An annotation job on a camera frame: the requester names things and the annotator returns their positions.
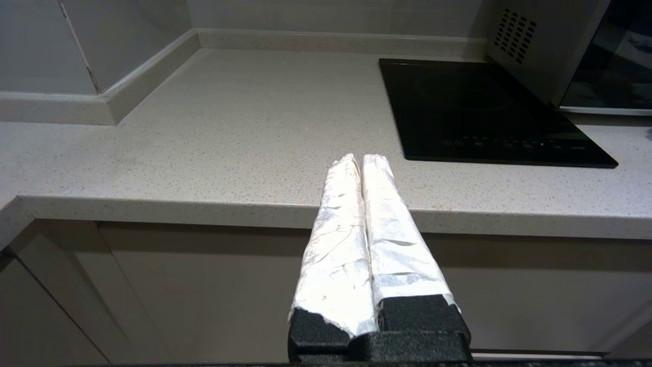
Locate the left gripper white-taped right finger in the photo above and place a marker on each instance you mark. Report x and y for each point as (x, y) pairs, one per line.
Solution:
(402, 255)

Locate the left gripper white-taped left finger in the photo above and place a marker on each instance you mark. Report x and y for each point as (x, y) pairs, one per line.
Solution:
(336, 255)

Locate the silver Panasonic microwave oven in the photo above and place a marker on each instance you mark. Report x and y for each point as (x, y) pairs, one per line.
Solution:
(555, 41)

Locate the black induction cooktop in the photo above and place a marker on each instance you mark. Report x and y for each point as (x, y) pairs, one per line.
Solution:
(458, 117)

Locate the grey angled cabinet panel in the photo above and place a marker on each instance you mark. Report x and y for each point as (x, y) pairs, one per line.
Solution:
(76, 285)

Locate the grey side cabinet door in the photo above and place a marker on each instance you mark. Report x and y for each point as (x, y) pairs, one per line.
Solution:
(25, 326)

